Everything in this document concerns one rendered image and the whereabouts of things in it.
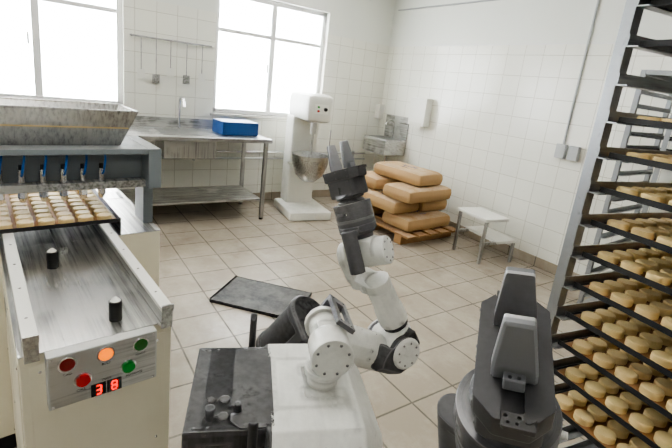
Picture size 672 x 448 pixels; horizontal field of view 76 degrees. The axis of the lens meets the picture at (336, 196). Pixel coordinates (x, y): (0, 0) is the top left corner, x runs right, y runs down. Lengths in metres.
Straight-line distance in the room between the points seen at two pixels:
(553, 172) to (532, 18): 1.51
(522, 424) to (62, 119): 1.68
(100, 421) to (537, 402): 1.19
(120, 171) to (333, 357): 1.41
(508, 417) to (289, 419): 0.42
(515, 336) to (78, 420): 1.19
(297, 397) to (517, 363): 0.46
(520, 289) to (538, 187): 4.30
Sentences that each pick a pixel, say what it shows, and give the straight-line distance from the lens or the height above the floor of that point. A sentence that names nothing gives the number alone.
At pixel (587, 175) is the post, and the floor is 1.35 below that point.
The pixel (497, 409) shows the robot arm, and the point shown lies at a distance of 0.35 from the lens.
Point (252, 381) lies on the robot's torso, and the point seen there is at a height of 1.02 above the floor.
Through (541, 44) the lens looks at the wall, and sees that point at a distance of 4.78.
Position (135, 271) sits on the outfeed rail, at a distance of 1.43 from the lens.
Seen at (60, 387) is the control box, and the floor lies 0.76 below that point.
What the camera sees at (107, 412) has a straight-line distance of 1.38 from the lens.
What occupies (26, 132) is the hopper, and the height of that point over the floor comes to 1.23.
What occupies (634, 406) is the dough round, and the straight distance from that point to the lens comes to 1.47.
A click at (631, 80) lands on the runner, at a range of 1.33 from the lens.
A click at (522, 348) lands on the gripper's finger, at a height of 1.34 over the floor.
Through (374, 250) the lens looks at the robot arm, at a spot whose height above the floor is 1.16.
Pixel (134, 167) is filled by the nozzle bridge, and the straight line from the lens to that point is 1.93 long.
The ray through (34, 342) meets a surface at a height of 0.89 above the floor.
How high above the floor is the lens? 1.50
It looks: 14 degrees down
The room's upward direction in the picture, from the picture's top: 7 degrees clockwise
